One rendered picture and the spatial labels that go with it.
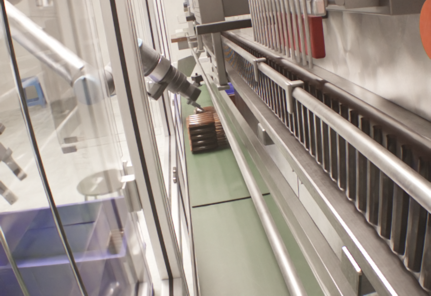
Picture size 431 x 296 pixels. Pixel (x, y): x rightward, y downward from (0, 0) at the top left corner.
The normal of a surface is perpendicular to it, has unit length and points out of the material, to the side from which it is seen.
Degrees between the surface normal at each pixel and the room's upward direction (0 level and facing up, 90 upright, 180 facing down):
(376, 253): 0
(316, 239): 55
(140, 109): 90
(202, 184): 2
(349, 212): 0
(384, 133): 90
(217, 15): 90
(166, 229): 90
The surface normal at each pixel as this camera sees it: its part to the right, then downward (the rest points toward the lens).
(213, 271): -0.14, -0.95
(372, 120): -0.99, 0.17
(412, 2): 0.09, 0.30
